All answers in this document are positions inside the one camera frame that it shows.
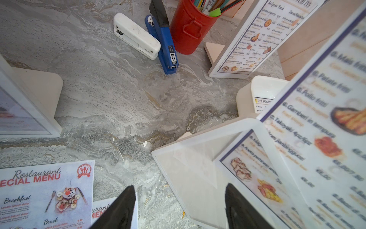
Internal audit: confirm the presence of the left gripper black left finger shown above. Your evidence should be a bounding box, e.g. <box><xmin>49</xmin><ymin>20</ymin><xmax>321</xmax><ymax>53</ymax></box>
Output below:
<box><xmin>90</xmin><ymin>185</ymin><xmax>136</xmax><ymax>229</ymax></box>

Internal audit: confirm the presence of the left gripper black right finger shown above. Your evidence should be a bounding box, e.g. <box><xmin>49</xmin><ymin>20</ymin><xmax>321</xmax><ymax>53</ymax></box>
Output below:
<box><xmin>225</xmin><ymin>183</ymin><xmax>273</xmax><ymax>229</ymax></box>

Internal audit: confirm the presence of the red special menu sheet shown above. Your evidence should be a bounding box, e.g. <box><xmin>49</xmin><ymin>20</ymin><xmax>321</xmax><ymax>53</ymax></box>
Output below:
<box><xmin>1</xmin><ymin>160</ymin><xmax>95</xmax><ymax>229</ymax></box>
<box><xmin>91</xmin><ymin>192</ymin><xmax>138</xmax><ymax>229</ymax></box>

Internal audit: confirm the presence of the dim sum inn menu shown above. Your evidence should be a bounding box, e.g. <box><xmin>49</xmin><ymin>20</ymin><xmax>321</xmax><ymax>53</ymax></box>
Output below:
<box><xmin>217</xmin><ymin>1</ymin><xmax>323</xmax><ymax>74</ymax></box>
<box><xmin>218</xmin><ymin>2</ymin><xmax>366</xmax><ymax>229</ymax></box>
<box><xmin>254</xmin><ymin>97</ymin><xmax>273</xmax><ymax>114</ymax></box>

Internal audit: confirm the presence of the white menu holder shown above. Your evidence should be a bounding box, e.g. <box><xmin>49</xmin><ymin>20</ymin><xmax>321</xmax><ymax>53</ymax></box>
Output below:
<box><xmin>152</xmin><ymin>118</ymin><xmax>316</xmax><ymax>229</ymax></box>
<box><xmin>208</xmin><ymin>0</ymin><xmax>324</xmax><ymax>79</ymax></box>
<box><xmin>1</xmin><ymin>57</ymin><xmax>63</xmax><ymax>138</ymax></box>

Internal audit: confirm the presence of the white menu holder front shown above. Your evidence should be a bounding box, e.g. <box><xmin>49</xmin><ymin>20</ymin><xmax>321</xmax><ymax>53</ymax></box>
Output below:
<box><xmin>208</xmin><ymin>0</ymin><xmax>324</xmax><ymax>79</ymax></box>

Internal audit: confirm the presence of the white plastic tray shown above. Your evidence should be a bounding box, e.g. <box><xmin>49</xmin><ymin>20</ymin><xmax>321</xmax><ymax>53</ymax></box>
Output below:
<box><xmin>236</xmin><ymin>75</ymin><xmax>289</xmax><ymax>118</ymax></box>

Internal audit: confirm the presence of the white stapler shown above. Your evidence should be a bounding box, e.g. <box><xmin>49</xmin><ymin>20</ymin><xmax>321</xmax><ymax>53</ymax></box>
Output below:
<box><xmin>113</xmin><ymin>13</ymin><xmax>161</xmax><ymax>60</ymax></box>

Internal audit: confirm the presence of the red metal bucket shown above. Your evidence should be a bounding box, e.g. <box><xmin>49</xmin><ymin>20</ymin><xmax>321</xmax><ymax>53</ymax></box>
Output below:
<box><xmin>170</xmin><ymin>0</ymin><xmax>220</xmax><ymax>55</ymax></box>

